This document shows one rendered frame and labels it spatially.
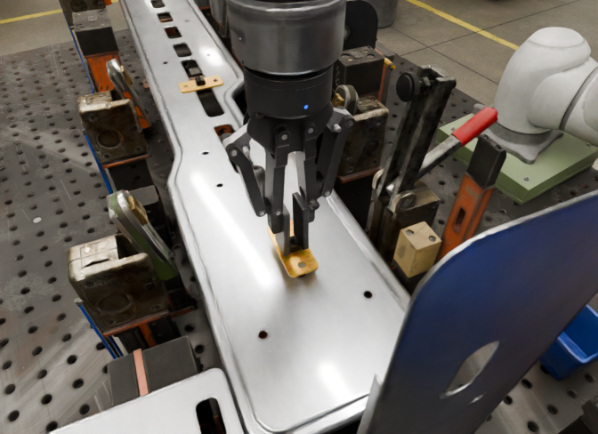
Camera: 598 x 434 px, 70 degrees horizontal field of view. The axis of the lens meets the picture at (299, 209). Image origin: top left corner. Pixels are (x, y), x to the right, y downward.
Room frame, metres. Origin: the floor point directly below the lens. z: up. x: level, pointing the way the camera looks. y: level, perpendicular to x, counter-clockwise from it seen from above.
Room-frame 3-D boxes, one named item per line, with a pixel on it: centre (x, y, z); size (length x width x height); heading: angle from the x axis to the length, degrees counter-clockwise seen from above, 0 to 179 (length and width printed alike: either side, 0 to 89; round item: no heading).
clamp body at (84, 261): (0.31, 0.22, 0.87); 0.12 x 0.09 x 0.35; 113
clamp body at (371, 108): (0.58, -0.10, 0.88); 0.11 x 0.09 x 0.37; 113
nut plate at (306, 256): (0.34, 0.01, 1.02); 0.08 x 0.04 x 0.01; 23
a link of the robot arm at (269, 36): (0.34, 0.01, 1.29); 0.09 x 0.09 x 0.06
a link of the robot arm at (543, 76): (0.93, -0.58, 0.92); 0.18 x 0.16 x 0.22; 44
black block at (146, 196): (0.45, 0.24, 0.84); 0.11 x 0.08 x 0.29; 113
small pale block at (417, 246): (0.31, -0.14, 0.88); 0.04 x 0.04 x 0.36; 23
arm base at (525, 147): (0.96, -0.56, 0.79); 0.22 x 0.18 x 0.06; 42
